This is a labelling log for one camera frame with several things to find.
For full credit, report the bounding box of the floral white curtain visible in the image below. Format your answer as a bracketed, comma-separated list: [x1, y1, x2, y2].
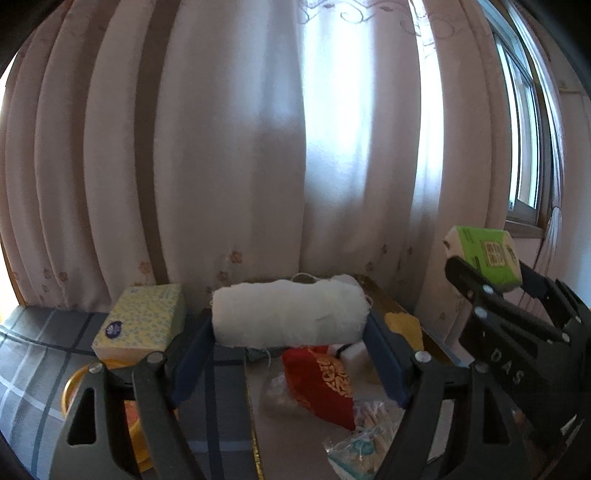
[0, 0, 568, 319]

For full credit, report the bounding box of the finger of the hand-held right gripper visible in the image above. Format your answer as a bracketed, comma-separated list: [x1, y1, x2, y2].
[517, 261, 561, 301]
[445, 256, 509, 319]

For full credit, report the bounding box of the window frame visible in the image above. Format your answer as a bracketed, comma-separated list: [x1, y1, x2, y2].
[475, 0, 568, 238]

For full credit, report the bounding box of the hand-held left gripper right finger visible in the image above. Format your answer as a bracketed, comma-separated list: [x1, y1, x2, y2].
[362, 310, 532, 480]

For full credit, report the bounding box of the gold metal tray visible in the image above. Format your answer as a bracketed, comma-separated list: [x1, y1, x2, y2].
[242, 274, 467, 480]

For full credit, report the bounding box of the clear plastic packet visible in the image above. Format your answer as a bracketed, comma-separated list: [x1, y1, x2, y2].
[322, 399, 407, 480]

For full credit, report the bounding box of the red drawstring pouch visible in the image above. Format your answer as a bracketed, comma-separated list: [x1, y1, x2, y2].
[281, 346, 356, 432]

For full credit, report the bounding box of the yellow dotted tissue box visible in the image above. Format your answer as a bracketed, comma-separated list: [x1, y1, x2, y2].
[91, 284, 186, 363]

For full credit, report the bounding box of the yellow round container pink lid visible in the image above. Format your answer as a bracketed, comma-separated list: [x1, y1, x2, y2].
[61, 360, 155, 474]

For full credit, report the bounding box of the green tissue packet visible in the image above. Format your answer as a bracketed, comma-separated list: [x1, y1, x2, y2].
[443, 225, 523, 292]

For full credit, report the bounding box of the blue plaid tablecloth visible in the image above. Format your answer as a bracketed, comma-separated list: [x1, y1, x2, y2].
[0, 305, 259, 480]

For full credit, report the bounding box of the yellow sponge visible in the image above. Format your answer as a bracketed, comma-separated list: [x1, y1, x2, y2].
[384, 311, 424, 352]

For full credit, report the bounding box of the white towel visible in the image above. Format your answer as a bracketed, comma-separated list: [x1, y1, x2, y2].
[211, 273, 370, 348]

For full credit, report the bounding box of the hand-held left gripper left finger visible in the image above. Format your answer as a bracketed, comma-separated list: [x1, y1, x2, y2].
[48, 318, 215, 480]

